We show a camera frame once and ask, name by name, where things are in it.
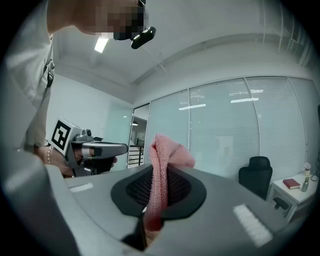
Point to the person's left hand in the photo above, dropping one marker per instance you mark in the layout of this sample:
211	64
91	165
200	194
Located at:
61	165

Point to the white side table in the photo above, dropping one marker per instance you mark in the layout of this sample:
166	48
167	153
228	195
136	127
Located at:
292	197

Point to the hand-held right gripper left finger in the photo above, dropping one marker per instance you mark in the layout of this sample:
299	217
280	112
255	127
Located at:
100	200

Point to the ceiling light panel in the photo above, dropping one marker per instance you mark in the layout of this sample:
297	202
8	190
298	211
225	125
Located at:
101	45

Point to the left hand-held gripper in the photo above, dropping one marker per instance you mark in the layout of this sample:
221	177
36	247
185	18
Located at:
61	135

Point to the red book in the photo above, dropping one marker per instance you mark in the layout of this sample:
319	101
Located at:
291	183

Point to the small potted flower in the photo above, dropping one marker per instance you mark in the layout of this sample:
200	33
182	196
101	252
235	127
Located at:
307	170

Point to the person's white shirt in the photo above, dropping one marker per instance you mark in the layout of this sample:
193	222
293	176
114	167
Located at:
27	75

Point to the gray metal bottle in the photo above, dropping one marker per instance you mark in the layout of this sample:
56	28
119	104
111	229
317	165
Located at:
305	185

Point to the person's left forearm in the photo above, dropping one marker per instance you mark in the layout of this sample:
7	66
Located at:
41	155

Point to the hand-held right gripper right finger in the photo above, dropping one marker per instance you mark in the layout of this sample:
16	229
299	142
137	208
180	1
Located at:
225	212

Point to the person's head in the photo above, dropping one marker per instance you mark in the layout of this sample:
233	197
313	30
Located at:
100	15

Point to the black office chair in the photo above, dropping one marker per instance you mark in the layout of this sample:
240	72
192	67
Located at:
255	175

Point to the black head-worn camera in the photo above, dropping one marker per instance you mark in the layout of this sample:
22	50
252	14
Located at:
143	37

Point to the black stair railing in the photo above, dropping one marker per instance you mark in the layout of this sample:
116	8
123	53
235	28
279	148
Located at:
136	152

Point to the pink cloth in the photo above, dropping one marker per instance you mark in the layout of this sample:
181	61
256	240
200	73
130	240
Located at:
160	160

